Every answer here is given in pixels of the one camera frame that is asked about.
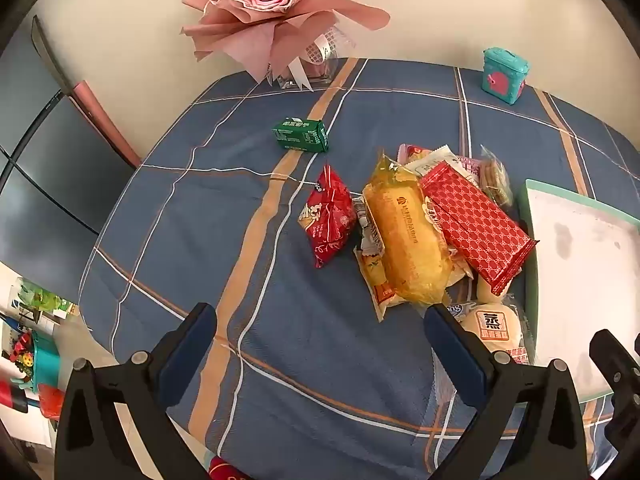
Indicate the clear packet round cake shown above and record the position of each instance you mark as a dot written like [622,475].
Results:
[492,330]

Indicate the square glass vase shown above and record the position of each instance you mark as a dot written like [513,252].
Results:
[315,74]

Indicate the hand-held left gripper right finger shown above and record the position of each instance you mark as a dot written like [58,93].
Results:
[457,355]

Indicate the red snack bag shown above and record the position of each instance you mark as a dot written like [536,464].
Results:
[327,220]

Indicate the dark grey cabinet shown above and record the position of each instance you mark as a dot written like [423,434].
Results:
[45,160]

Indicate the white box teal rim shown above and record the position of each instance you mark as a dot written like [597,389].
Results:
[575,280]

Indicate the yellow bread packet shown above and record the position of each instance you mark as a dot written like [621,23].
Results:
[405,240]

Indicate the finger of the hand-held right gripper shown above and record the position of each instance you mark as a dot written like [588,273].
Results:
[617,370]

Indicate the green printed bag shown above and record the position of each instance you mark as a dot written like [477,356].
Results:
[40,300]

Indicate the red printed object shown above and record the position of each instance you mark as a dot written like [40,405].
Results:
[227,470]

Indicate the cream orange snack packet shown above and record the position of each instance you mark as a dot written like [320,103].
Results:
[372,280]

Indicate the red plastic object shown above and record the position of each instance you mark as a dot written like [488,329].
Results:
[50,400]

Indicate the round cracker packet green ends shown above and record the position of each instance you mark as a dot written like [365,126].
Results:
[495,177]

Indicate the teal plastic toy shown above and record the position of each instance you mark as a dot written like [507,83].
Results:
[45,355]

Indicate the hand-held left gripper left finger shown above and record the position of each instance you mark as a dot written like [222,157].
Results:
[187,355]

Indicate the teal toy box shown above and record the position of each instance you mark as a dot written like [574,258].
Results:
[502,77]

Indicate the red patterned wafer packet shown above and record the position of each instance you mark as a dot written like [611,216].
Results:
[480,225]

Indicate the green snack pack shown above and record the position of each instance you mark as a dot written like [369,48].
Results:
[300,135]

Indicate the blue plaid tablecloth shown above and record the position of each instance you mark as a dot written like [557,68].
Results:
[210,200]

